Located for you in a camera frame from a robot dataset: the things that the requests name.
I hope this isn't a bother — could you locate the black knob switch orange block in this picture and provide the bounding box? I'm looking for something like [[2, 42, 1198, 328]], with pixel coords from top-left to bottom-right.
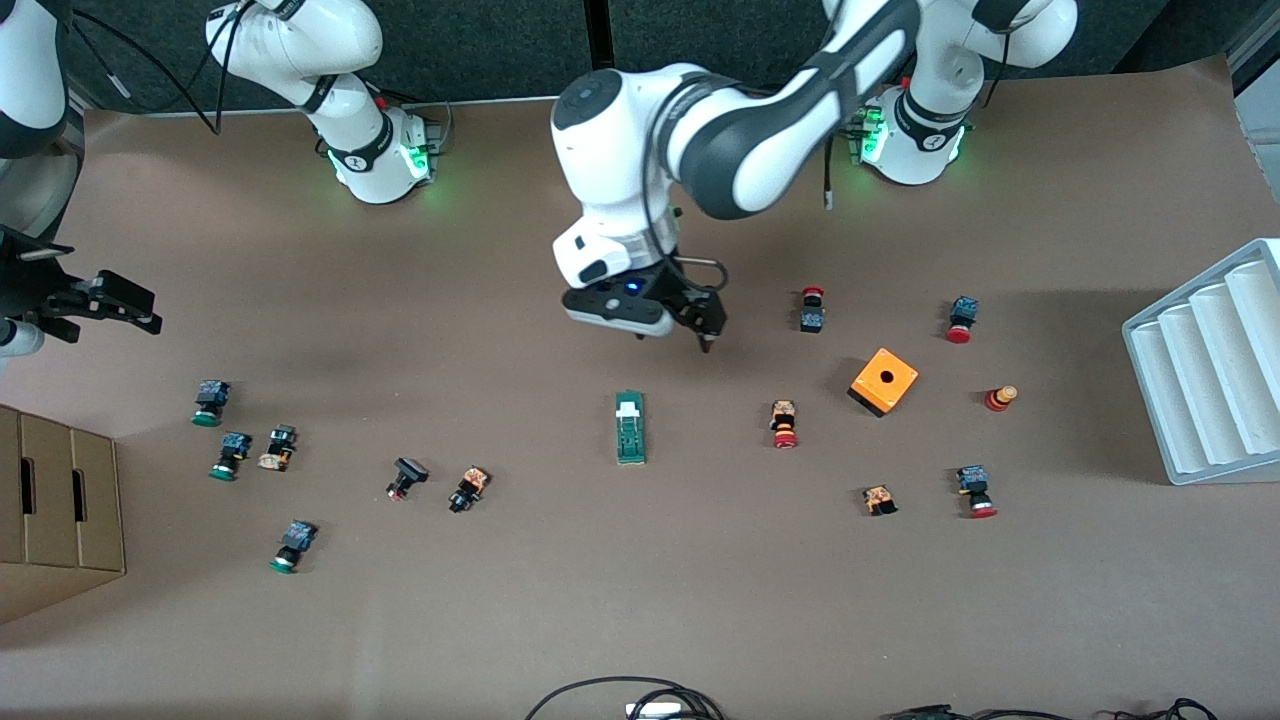
[[448, 466, 492, 515]]

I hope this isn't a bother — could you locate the green mushroom push button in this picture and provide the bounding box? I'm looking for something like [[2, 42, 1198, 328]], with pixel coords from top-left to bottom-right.
[[268, 519, 319, 576], [191, 379, 232, 429], [208, 431, 254, 483]]

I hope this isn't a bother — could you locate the black looped cable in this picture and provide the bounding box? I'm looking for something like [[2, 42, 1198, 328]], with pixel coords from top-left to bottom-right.
[[524, 677, 727, 720]]

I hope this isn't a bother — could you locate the orange button enclosure box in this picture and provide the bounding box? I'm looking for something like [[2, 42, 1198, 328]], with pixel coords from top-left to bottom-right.
[[847, 347, 920, 419]]

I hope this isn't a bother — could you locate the white ribbed plastic tray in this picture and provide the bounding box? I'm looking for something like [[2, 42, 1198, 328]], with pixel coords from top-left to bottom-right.
[[1121, 238, 1280, 487]]

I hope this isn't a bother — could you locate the grey metal stand base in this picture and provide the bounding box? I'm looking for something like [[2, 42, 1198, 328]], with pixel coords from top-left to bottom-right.
[[0, 150, 86, 241]]

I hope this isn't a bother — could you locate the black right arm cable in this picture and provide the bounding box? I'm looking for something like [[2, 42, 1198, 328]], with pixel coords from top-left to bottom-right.
[[70, 0, 246, 137]]

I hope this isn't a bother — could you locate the black square button red stem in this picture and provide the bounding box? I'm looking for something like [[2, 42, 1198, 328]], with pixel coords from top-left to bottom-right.
[[385, 457, 431, 503]]

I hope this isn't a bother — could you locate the grey metal frame post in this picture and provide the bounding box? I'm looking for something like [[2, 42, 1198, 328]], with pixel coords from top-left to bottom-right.
[[1226, 18, 1280, 136]]

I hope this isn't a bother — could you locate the brown cardboard box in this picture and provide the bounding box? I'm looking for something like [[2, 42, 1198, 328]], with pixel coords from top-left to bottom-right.
[[0, 403, 127, 626]]

